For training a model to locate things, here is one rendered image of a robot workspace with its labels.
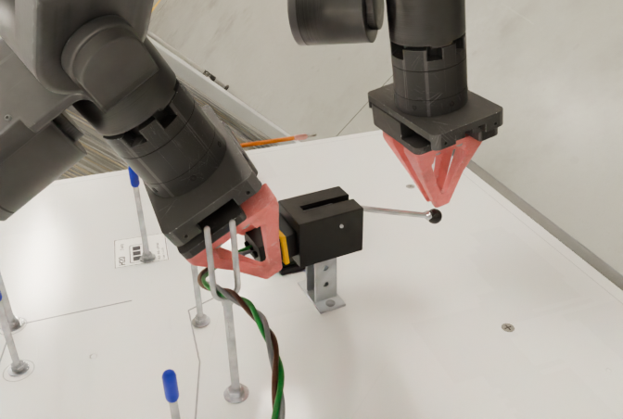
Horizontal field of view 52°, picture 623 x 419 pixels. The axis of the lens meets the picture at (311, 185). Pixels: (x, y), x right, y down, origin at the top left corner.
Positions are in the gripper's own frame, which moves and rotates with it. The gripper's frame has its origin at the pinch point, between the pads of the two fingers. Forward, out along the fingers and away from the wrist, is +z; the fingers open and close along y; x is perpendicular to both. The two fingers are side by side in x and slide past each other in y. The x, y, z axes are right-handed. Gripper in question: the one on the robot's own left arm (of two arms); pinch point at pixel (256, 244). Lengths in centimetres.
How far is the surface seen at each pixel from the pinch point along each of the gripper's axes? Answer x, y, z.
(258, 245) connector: 0.0, -0.4, 0.6
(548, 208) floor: 58, -68, 111
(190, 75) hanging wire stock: 1, -104, 37
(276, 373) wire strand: -1.4, 15.3, -5.8
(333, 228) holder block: 5.4, 0.1, 3.2
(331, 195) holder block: 6.9, -3.1, 3.1
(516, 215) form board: 21.9, -5.0, 22.0
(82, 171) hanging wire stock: -25, -74, 25
